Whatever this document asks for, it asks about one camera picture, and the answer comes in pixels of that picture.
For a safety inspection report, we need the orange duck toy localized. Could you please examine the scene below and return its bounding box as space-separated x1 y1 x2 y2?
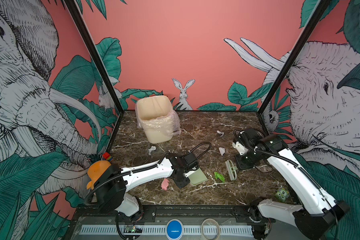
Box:
87 161 111 190

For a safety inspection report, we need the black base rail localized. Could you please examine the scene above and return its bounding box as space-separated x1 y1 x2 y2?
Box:
74 204 316 224

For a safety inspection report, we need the small circuit board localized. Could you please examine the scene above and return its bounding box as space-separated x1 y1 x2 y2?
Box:
124 225 143 235

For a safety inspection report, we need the small green toy figure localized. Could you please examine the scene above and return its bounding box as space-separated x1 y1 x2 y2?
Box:
275 188 290 203

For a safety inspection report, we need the black left frame post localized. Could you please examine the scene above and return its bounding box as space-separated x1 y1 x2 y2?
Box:
62 0 125 114

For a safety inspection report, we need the cream trash bin with bag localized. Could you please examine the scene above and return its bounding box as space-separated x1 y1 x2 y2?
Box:
135 95 181 144

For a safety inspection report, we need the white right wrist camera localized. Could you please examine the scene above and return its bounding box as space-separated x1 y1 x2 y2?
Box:
232 142 248 156

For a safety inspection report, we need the black right frame post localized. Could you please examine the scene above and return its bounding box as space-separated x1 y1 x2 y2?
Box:
257 0 331 115

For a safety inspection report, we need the black frame post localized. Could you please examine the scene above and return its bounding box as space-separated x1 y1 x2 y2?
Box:
62 0 125 114
257 0 331 115

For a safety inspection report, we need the large green paper scrap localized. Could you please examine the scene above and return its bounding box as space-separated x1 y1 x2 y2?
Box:
214 172 226 183

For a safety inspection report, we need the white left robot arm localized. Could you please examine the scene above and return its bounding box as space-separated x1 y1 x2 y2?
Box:
84 150 207 223

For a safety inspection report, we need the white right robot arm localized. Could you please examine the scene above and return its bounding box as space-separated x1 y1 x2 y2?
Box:
233 128 350 240

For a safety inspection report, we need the pale green dustpan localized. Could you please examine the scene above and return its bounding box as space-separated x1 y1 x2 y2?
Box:
188 174 208 186

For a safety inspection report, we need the pink paper scrap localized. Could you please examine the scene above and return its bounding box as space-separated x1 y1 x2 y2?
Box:
161 178 170 191

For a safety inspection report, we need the colourful toy brick block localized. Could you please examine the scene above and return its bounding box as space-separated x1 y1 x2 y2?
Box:
103 152 113 162

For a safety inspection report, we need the blue round button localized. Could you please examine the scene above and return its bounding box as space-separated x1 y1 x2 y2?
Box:
166 219 184 240

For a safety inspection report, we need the pale green hand brush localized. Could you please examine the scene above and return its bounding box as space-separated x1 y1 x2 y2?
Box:
225 160 238 181

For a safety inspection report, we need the clear tape ring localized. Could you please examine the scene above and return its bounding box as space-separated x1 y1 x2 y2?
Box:
200 218 221 240

